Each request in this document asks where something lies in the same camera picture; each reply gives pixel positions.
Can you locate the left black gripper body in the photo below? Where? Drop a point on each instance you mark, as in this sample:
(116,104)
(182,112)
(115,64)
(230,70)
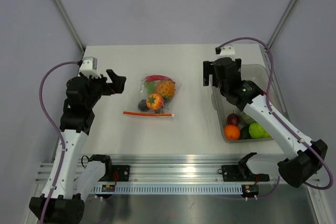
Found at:
(97,90)

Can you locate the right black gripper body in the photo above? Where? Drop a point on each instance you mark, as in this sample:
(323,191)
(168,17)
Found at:
(223,88)

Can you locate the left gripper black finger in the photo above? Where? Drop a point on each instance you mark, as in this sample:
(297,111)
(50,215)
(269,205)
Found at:
(117,82)
(90,77)

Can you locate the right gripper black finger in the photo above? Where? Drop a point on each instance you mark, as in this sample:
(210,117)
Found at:
(238,65)
(208,73)

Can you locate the red chili pepper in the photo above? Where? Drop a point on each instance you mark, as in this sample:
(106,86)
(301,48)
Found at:
(157,77)

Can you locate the red tomato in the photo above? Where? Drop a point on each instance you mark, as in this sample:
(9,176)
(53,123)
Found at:
(155,101)

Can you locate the clear orange zip top bag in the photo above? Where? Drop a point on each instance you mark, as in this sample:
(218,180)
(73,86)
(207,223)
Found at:
(165,111)

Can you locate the plastic pineapple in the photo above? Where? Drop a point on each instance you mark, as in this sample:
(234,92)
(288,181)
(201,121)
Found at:
(166,88)

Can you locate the dark purple plum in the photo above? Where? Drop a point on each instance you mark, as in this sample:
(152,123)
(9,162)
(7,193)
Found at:
(142,106)

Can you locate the green grape bunch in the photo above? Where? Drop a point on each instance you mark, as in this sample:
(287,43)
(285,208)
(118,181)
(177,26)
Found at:
(148,88)

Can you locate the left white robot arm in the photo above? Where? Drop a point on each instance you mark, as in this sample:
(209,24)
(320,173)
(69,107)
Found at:
(63,198)

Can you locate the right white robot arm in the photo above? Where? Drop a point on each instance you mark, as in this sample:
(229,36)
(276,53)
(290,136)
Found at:
(304,156)

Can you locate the clear plastic food bin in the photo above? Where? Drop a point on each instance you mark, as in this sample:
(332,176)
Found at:
(254,72)

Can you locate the green netted melon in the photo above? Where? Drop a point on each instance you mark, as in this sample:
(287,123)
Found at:
(246,118)

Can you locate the dark red apple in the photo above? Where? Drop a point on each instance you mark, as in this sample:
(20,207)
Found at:
(232,119)

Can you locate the orange fruit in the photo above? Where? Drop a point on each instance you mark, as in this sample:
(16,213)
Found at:
(232,132)

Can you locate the green lime apple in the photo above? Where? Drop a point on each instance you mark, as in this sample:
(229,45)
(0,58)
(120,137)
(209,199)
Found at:
(256,131)

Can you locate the light green pear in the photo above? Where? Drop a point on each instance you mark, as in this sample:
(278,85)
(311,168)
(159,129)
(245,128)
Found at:
(267,135)

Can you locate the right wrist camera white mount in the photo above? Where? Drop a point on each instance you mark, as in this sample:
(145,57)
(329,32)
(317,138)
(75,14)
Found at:
(225,51)

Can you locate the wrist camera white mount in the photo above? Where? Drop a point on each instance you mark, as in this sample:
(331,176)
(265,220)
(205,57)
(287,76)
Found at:
(89,64)
(225,51)

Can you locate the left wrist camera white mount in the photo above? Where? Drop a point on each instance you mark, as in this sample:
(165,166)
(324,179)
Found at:
(89,64)

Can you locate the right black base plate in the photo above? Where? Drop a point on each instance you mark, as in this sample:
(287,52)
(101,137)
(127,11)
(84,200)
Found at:
(240,173)

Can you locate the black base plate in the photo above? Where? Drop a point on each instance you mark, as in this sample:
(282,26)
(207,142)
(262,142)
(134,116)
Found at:
(120,173)
(240,173)

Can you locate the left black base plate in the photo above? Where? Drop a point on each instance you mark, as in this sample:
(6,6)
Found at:
(120,173)

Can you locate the aluminium mounting rail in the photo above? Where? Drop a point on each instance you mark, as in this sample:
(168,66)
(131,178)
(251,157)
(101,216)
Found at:
(175,169)

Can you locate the right aluminium frame post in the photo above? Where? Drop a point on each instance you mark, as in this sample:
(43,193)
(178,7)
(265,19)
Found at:
(282,22)

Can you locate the aluminium frame post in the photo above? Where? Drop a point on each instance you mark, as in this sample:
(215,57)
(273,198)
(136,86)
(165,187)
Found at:
(69,25)
(282,22)

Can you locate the white slotted cable duct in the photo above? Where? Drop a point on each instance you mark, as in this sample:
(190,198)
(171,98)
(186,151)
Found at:
(177,189)

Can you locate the left aluminium frame post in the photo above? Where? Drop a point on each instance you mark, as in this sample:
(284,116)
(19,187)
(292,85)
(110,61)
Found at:
(69,25)

